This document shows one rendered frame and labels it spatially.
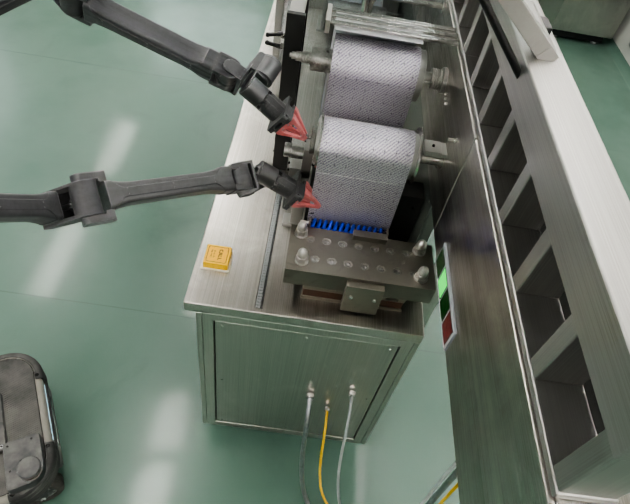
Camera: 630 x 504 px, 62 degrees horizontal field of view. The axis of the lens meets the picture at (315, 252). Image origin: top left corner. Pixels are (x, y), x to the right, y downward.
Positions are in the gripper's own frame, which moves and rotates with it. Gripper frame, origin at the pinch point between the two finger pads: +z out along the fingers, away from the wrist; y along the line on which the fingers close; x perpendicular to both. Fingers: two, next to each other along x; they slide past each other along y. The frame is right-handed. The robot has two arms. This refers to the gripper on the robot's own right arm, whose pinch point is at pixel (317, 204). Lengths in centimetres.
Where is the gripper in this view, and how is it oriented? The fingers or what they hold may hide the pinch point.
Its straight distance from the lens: 145.3
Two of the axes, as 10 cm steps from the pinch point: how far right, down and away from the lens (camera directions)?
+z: 8.0, 4.3, 4.1
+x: 5.9, -4.9, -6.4
